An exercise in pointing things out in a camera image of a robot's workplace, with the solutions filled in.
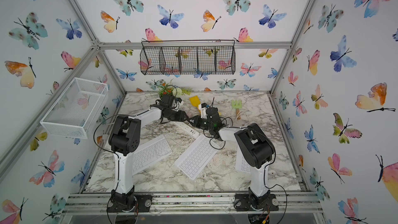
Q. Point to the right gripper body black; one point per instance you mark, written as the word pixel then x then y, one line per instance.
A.
pixel 202 123

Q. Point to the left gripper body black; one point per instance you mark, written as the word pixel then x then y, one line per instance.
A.
pixel 174 115

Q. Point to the white keyboard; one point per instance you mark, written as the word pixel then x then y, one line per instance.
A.
pixel 196 157
pixel 148 154
pixel 241 164

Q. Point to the white power strip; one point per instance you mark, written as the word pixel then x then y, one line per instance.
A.
pixel 189 130

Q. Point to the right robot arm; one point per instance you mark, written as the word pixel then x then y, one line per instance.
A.
pixel 257 150

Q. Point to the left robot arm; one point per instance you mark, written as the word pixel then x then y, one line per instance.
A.
pixel 124 140

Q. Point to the potted plant white pot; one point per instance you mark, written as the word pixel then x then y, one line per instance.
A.
pixel 171 89

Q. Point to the black wire wall basket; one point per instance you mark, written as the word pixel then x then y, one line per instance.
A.
pixel 188 57

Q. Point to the white mesh wall basket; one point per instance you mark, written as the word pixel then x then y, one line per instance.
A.
pixel 77 107

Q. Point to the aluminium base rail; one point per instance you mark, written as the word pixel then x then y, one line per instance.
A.
pixel 195 203

